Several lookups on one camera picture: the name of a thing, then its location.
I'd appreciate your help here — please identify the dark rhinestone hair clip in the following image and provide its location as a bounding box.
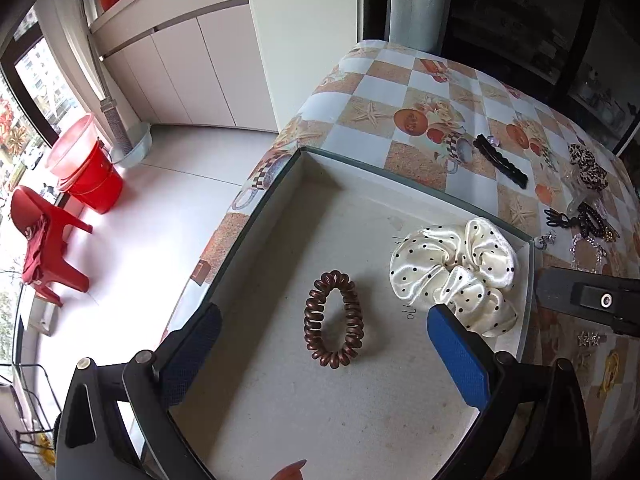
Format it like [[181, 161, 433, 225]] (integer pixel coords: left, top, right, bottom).
[[577, 201, 621, 242]]

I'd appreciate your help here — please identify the red plastic chair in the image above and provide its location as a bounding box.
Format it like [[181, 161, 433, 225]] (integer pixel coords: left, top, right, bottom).
[[10, 185, 94, 308]]

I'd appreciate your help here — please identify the long black hair clip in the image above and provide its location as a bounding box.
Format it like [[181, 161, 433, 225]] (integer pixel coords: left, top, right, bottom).
[[472, 132, 529, 191]]

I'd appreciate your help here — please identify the red plastic bucket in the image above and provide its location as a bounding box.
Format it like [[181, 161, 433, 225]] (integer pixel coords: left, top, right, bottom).
[[60, 140, 125, 215]]

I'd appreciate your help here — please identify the brown spiral hair tie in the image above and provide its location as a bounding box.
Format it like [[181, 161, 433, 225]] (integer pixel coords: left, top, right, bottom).
[[302, 270, 362, 368]]

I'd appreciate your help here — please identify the pink translucent basin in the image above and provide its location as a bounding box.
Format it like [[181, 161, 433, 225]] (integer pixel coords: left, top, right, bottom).
[[45, 114, 101, 183]]

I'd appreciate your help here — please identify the small black claw clip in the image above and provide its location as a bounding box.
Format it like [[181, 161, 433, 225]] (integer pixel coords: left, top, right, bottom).
[[544, 207, 572, 229]]

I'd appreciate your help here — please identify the clear claw clip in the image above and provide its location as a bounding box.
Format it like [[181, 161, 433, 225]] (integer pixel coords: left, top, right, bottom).
[[562, 170, 590, 216]]

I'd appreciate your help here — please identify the black wire rack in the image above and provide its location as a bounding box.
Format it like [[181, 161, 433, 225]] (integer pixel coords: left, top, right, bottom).
[[9, 364, 57, 448]]

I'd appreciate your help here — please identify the white low cabinet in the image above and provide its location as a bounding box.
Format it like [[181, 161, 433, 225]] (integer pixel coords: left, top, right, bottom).
[[89, 0, 281, 133]]

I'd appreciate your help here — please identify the yellow plastic item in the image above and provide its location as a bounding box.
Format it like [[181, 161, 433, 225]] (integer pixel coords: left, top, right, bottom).
[[34, 434, 57, 467]]

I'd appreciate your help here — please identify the dark display cabinet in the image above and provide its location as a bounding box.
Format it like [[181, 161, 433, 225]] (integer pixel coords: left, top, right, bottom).
[[440, 0, 640, 157]]

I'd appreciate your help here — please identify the white wash basin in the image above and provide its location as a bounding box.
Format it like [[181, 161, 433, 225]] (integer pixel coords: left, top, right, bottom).
[[111, 121, 152, 168]]

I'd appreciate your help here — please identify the leopard print scrunchie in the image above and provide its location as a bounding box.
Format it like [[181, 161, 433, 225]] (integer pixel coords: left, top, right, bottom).
[[567, 142, 609, 191]]

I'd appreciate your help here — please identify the person's left hand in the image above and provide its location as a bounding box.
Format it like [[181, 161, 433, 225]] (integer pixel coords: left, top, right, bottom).
[[272, 459, 308, 480]]

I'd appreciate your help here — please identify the shallow cardboard tray box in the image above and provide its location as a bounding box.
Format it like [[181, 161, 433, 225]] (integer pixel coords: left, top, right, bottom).
[[140, 146, 536, 480]]

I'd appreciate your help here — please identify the grey mop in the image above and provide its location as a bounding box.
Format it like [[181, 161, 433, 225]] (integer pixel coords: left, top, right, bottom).
[[95, 55, 135, 155]]

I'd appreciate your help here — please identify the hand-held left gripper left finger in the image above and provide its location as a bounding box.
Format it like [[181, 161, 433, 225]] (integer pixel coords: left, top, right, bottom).
[[56, 302, 223, 480]]

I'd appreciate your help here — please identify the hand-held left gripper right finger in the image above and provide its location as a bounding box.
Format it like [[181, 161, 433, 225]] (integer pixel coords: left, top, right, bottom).
[[426, 304, 593, 480]]

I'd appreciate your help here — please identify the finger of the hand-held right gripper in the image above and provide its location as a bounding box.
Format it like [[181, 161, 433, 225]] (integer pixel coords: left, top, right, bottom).
[[537, 266, 640, 337]]

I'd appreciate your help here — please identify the white polka dot scrunchie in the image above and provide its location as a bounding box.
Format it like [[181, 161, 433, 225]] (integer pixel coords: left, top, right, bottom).
[[389, 217, 518, 338]]

